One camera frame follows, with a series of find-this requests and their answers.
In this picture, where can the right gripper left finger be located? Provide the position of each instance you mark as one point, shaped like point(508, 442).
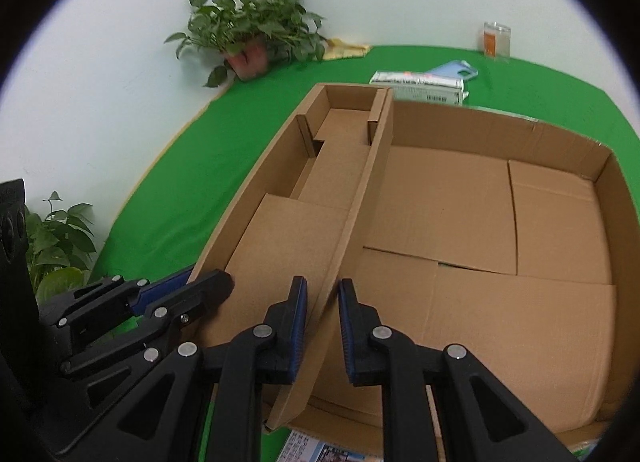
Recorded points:
point(269, 353)

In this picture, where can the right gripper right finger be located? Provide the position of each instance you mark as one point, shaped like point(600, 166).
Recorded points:
point(437, 404)

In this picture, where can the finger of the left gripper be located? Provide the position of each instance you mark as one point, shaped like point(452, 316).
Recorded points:
point(86, 351)
point(109, 301)

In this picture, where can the colourful puzzle box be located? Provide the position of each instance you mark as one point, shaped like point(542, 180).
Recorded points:
point(300, 447)

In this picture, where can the green table cloth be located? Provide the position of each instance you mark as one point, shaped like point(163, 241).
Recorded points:
point(167, 222)

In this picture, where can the cardboard insert divider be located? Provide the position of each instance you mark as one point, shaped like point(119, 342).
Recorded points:
point(303, 210)

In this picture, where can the large shallow cardboard box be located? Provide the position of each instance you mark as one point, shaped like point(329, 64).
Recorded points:
point(519, 240)

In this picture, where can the light blue phone case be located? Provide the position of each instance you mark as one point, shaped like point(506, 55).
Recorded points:
point(456, 69)

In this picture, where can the potted green plant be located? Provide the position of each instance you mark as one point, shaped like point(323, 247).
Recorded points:
point(249, 35)

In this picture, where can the yellow cloth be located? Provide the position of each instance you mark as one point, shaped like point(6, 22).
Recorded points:
point(337, 49)

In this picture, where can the clear glass jar orange label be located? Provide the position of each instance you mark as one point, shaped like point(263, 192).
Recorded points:
point(496, 40)

